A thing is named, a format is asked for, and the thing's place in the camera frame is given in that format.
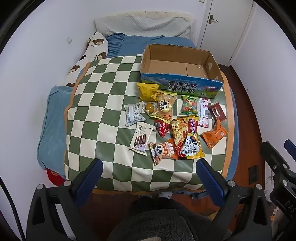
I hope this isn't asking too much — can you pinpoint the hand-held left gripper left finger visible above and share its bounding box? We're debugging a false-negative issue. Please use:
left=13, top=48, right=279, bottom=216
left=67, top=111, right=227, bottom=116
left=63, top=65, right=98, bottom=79
left=26, top=158, right=104, bottom=241

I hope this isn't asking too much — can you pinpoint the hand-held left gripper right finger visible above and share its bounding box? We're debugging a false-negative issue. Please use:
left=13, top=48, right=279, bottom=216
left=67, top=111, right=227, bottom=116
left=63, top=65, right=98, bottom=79
left=195, top=158, right=271, bottom=241

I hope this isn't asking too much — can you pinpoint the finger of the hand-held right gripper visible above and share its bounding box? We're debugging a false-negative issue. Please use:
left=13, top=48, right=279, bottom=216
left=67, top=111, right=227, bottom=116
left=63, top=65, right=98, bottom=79
left=284, top=139, right=296, bottom=161
left=260, top=141, right=290, bottom=179

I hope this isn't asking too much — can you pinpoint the dark red snack packet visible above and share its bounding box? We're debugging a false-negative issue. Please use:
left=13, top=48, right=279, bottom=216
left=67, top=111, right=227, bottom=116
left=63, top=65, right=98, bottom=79
left=208, top=103, right=226, bottom=122

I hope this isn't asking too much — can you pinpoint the braised egg packet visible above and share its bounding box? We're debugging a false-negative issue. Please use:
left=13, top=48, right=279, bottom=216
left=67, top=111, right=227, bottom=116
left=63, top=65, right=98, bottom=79
left=142, top=101, right=158, bottom=115

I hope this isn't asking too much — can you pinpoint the printed cardboard box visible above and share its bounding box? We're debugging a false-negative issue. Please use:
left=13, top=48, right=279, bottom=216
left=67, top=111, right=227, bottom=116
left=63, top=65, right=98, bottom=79
left=139, top=44, right=224, bottom=99

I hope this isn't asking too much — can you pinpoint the red cloth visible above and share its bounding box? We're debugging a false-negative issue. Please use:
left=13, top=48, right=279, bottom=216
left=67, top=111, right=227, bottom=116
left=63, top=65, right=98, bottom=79
left=46, top=168, right=67, bottom=186

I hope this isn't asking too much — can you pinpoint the long yellow snack packet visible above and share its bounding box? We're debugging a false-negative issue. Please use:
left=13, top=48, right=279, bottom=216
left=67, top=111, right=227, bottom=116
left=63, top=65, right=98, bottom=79
left=179, top=116, right=205, bottom=160

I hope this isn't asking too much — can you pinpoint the orange snack packet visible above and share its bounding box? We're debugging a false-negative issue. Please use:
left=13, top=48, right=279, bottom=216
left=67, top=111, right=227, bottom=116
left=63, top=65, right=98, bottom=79
left=202, top=119, right=228, bottom=150

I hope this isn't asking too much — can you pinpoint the panda print snack packet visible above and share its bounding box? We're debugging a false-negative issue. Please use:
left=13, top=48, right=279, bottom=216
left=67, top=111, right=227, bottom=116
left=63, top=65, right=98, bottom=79
left=148, top=138, right=179, bottom=165

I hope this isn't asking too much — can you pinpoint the orange noodle packet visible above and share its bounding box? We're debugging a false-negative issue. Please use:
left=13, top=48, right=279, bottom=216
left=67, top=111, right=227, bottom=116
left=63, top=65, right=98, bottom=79
left=171, top=117, right=192, bottom=159

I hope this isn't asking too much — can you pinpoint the blue bed sheet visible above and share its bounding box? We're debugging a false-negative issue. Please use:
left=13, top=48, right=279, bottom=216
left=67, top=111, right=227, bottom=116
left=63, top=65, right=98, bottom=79
left=37, top=32, right=240, bottom=200

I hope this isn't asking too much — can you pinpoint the white wafer packet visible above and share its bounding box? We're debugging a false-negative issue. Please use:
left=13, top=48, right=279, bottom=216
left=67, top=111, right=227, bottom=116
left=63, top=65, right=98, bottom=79
left=129, top=122, right=156, bottom=156

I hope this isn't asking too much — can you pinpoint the white pink snack packet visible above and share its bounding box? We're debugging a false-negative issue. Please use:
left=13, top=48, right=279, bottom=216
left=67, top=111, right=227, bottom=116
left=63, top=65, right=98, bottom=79
left=198, top=97, right=210, bottom=127

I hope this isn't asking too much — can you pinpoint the small red snack packet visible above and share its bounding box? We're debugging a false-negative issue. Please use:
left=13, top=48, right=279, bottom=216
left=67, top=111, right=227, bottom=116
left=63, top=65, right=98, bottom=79
left=154, top=119, right=171, bottom=138

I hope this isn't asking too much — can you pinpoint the green candy packet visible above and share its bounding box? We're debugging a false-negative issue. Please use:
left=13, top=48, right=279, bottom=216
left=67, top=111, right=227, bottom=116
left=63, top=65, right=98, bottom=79
left=180, top=95, right=200, bottom=116

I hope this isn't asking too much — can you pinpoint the green white checkered blanket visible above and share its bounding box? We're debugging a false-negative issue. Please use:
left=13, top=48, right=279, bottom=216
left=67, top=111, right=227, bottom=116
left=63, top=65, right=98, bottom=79
left=63, top=54, right=234, bottom=193

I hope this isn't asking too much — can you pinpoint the grey white snack packet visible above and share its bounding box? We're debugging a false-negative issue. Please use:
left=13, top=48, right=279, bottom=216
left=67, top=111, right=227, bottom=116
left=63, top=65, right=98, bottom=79
left=124, top=103, right=147, bottom=127

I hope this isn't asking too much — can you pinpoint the clear bun packet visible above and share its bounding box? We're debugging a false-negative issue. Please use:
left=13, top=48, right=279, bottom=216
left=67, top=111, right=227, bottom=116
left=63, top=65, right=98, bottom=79
left=150, top=91, right=176, bottom=120

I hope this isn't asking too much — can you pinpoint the bear print pillow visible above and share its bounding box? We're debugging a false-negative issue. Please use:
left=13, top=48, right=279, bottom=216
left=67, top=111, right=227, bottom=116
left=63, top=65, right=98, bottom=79
left=66, top=31, right=109, bottom=87

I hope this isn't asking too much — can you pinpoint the white door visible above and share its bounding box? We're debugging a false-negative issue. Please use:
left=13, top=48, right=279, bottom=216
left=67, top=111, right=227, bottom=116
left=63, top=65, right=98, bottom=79
left=200, top=0, right=253, bottom=66

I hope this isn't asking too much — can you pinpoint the blue ruffled pillow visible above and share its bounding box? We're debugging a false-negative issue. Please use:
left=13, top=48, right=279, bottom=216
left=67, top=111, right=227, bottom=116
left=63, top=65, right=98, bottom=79
left=106, top=33, right=197, bottom=58

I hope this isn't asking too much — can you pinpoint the white quilted headboard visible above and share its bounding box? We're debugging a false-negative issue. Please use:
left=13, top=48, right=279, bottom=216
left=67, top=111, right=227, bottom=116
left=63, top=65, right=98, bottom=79
left=94, top=10, right=197, bottom=39

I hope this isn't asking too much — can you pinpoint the black cable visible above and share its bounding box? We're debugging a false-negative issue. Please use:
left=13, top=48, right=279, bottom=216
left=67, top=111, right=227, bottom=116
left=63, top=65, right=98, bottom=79
left=0, top=176, right=26, bottom=241

